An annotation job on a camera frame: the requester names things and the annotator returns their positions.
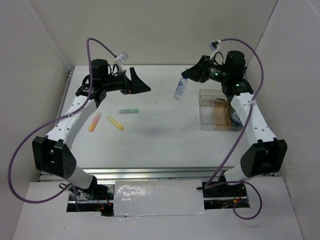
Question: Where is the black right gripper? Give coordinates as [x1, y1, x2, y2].
[181, 55, 230, 83]

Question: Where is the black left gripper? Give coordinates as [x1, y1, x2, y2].
[102, 67, 151, 95]

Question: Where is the clear blue cap glue bottle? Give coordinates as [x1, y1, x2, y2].
[173, 76, 188, 100]

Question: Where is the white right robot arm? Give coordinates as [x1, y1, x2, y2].
[181, 50, 288, 196]

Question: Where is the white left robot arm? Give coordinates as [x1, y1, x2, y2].
[32, 59, 151, 200]

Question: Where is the green translucent highlighter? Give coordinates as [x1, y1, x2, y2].
[117, 108, 139, 115]

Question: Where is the yellow translucent highlighter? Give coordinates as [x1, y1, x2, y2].
[106, 115, 124, 131]

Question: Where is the clear compartment organizer box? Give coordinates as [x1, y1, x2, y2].
[198, 89, 242, 131]

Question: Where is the orange pink highlighter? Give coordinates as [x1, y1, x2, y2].
[88, 112, 102, 132]

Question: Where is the white taped front panel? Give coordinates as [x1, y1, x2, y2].
[113, 179, 205, 217]

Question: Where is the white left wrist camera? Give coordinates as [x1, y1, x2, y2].
[113, 52, 129, 66]

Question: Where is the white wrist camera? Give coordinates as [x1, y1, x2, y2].
[209, 40, 221, 58]
[113, 52, 129, 66]

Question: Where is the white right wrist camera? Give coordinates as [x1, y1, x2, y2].
[209, 40, 221, 58]

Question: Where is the left side aluminium rail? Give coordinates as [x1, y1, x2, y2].
[57, 68, 75, 118]

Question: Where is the aluminium table edge rail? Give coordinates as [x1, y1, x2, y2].
[37, 166, 278, 182]

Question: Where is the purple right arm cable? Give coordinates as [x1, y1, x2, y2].
[204, 37, 265, 220]

